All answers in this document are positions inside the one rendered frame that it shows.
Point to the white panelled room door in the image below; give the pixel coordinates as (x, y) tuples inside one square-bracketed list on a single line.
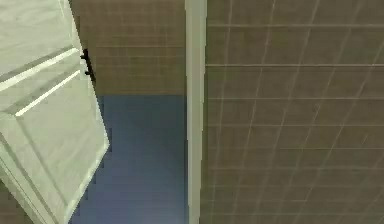
[(46, 120)]

